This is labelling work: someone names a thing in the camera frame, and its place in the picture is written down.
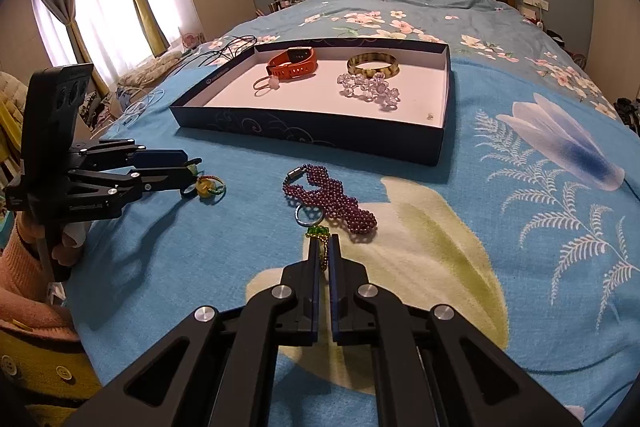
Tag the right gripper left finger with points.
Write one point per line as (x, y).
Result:
(298, 324)

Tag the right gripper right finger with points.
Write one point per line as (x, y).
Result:
(350, 324)

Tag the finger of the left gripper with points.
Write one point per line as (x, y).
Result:
(159, 179)
(159, 158)

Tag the orange smart watch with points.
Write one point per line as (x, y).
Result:
(293, 63)

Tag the tortoiseshell bangle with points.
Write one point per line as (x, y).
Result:
(373, 63)

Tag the left forearm pink sleeve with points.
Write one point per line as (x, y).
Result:
(23, 290)

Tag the left hand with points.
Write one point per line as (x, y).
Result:
(71, 243)

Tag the white earphones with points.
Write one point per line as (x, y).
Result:
(130, 110)

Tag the yellow curtain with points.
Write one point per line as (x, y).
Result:
(119, 35)

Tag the dark blue shallow box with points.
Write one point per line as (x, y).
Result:
(236, 98)

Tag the blue floral duvet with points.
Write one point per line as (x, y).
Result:
(488, 32)

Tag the dark clothes pile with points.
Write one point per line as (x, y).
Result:
(629, 113)

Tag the black charger with cables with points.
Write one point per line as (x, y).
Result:
(218, 52)

